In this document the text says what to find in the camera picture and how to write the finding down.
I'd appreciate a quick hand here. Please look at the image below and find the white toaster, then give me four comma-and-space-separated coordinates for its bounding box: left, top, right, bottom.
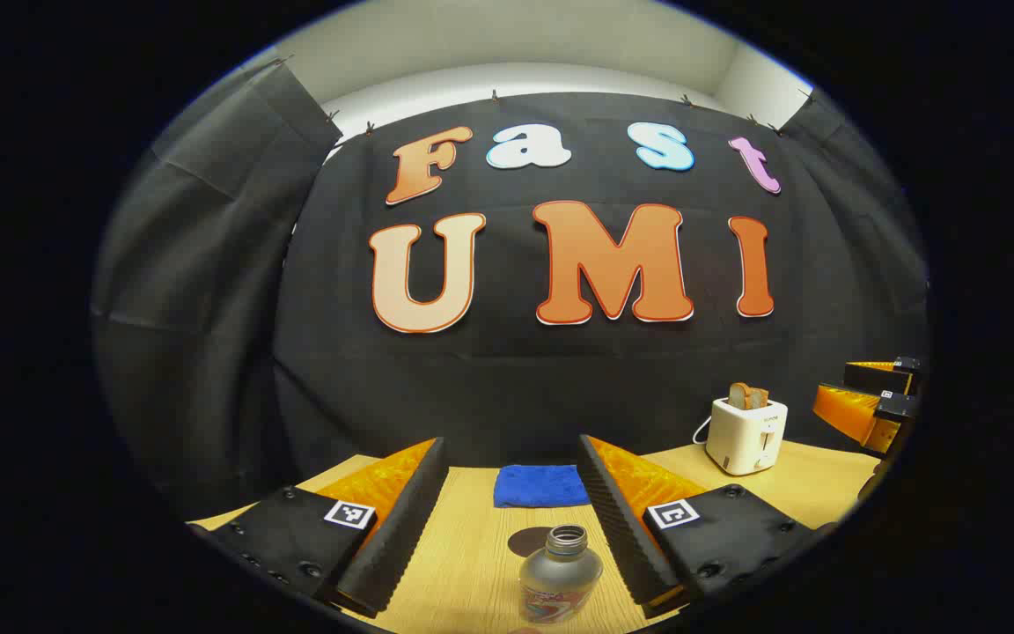
705, 396, 790, 476

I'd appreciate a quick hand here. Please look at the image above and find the black backdrop cloth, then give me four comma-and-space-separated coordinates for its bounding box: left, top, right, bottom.
92, 57, 342, 520
274, 91, 930, 494

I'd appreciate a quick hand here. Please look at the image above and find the silver water bottle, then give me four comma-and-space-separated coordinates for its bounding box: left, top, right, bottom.
519, 524, 605, 626

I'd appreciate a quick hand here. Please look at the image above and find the blue cloth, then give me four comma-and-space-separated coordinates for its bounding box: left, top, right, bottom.
494, 464, 592, 509

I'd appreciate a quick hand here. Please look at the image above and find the dark round coaster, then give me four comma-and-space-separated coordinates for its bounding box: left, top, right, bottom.
507, 527, 561, 559

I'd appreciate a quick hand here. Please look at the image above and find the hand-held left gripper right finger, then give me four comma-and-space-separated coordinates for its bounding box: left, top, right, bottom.
577, 433, 816, 619

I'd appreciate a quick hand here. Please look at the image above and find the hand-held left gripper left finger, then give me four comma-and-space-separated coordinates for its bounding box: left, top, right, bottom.
193, 436, 451, 619

